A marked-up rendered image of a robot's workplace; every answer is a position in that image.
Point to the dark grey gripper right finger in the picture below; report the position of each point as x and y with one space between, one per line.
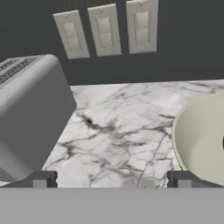
182 178

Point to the grey toaster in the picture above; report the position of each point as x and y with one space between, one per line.
27 116

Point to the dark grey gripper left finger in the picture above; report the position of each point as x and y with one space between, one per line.
43 178

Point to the white wall switch plate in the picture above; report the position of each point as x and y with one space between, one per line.
71 35
104 30
142 26

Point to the cream bowl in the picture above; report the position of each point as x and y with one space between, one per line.
201 140

